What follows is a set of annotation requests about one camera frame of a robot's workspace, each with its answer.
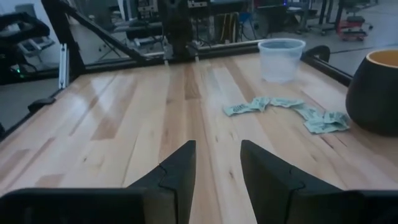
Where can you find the white machine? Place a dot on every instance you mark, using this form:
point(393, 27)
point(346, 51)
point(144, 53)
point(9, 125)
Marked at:
point(34, 45)

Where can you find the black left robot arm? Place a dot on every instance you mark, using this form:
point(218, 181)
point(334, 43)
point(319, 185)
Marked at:
point(177, 28)

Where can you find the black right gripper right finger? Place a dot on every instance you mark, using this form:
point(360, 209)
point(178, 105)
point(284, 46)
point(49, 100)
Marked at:
point(273, 193)

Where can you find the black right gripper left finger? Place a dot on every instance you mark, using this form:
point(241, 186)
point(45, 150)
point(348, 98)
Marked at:
point(174, 193)

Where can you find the black mug yellow inside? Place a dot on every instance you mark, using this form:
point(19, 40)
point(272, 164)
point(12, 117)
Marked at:
point(373, 99)

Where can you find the black padded device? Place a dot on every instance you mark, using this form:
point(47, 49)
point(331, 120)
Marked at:
point(21, 28)

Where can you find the silver aluminium bracket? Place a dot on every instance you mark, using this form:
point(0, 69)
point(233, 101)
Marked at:
point(63, 67)

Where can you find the green stevia packet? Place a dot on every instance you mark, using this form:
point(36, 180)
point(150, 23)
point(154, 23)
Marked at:
point(261, 102)
point(334, 118)
point(320, 127)
point(237, 109)
point(308, 111)
point(286, 101)

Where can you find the red rolling cart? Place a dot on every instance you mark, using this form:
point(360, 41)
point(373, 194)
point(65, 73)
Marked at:
point(351, 29)

